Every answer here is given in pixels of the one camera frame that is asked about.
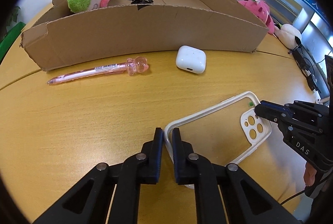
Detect white plush toy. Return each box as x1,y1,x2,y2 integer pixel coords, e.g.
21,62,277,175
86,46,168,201
275,24,302,48

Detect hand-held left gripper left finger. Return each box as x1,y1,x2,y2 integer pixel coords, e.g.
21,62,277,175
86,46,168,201
34,127,164,224

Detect white clear phone case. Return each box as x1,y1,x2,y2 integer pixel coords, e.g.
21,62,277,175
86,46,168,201
164,91,272,189

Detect person's right forearm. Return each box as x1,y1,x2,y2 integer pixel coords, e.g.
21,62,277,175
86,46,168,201
309,174,333,224

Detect person's right hand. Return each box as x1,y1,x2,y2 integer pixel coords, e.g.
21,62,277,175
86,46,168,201
304,163,316,187

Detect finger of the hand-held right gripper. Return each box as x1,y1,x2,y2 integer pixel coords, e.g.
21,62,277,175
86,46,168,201
253,105,283,124
260,100,292,113

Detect pink plush bear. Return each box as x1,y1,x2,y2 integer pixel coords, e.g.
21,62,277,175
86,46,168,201
238,0,276,34

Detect brown cardboard box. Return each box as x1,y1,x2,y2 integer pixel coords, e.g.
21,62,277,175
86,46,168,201
19,0,270,72

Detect green plastic object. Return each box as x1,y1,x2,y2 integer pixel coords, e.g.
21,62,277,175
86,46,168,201
0,21,26,62

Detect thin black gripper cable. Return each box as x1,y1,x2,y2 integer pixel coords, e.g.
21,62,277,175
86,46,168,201
280,189,307,205

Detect black cables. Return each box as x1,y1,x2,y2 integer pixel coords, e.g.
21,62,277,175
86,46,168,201
287,43,326,94

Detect pink bear-topped pen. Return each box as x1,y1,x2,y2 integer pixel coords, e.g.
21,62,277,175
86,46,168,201
47,57,149,85

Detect white earbuds case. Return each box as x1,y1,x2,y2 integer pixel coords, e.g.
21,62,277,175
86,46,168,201
175,45,207,75

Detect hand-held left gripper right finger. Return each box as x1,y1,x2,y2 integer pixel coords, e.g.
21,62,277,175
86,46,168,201
172,128,299,224

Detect green potted plant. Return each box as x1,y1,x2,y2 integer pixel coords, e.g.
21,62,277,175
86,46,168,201
8,5,21,24

